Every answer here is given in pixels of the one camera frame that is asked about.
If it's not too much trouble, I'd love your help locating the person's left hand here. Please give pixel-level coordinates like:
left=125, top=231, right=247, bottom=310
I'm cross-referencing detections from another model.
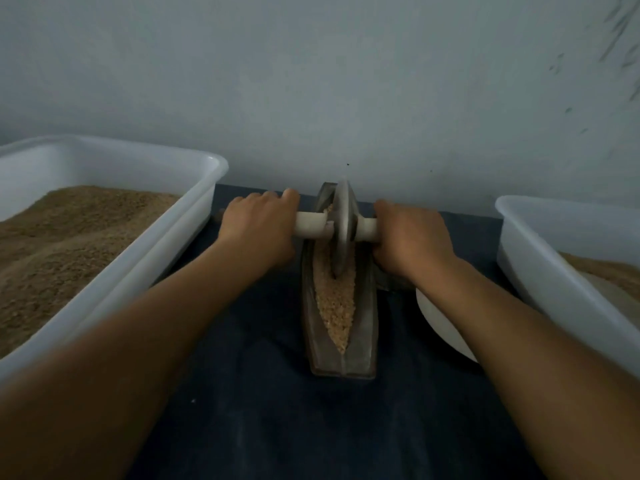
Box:
left=216, top=189, right=302, bottom=273

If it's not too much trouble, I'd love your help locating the dark blue table cloth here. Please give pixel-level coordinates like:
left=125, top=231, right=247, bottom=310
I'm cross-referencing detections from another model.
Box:
left=130, top=185, right=546, bottom=480

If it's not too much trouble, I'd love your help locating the white plastic scoop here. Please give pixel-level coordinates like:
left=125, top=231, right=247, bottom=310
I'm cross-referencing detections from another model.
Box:
left=585, top=273, right=640, bottom=333

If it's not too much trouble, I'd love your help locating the large brown grain heap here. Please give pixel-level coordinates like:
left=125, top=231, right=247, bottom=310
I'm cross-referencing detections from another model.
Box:
left=0, top=185, right=182, bottom=359
left=558, top=251, right=640, bottom=302

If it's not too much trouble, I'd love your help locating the person's right hand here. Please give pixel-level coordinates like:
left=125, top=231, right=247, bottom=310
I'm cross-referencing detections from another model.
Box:
left=372, top=199, right=460, bottom=287

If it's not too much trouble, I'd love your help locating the white round plate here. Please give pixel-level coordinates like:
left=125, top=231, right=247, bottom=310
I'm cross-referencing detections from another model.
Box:
left=415, top=287, right=479, bottom=364

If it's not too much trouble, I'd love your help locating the white plastic tub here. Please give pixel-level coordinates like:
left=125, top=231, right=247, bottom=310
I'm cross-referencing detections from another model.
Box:
left=495, top=195, right=640, bottom=379
left=0, top=135, right=229, bottom=386

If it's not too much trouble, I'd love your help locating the boat-shaped metal grinding trough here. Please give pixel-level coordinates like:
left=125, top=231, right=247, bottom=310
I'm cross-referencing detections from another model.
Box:
left=301, top=183, right=380, bottom=381

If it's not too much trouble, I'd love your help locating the metal grinding wheel with handle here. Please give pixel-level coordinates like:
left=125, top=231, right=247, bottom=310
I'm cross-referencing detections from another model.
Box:
left=293, top=179, right=382, bottom=278

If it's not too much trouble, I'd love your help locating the person's right forearm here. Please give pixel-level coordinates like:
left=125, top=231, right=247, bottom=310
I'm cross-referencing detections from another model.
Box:
left=413, top=255, right=640, bottom=480

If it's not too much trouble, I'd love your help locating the person's left forearm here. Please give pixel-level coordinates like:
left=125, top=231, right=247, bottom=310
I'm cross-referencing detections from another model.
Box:
left=0, top=243, right=273, bottom=480

